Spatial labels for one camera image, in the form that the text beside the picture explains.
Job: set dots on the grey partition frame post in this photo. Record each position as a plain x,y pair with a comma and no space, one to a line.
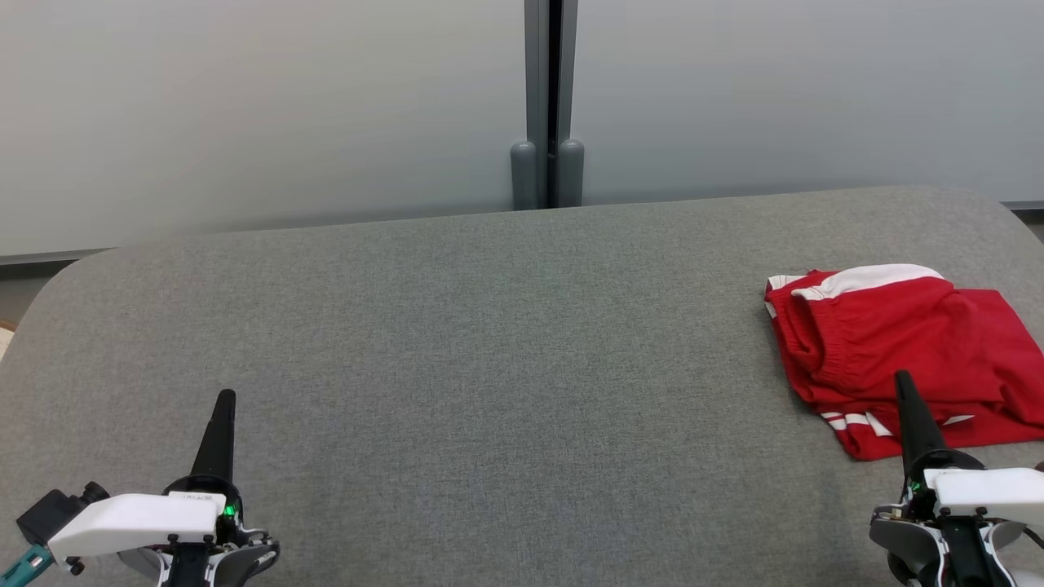
571,175
528,175

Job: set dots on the red shorts white trim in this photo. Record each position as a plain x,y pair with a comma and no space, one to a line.
897,326

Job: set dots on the teal left camera connector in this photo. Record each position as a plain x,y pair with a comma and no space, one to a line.
24,564

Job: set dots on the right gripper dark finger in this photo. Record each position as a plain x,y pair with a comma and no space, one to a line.
909,440
926,436

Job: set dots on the grey fabric sofa seat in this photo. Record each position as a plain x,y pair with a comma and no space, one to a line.
489,326

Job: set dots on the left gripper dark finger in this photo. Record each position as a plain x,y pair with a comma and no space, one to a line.
210,456
228,448

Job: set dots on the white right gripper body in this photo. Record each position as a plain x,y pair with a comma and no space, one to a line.
987,493

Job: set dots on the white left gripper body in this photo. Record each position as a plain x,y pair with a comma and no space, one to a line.
130,518

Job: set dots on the red basketball jersey white sleeves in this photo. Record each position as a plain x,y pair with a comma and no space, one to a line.
979,432

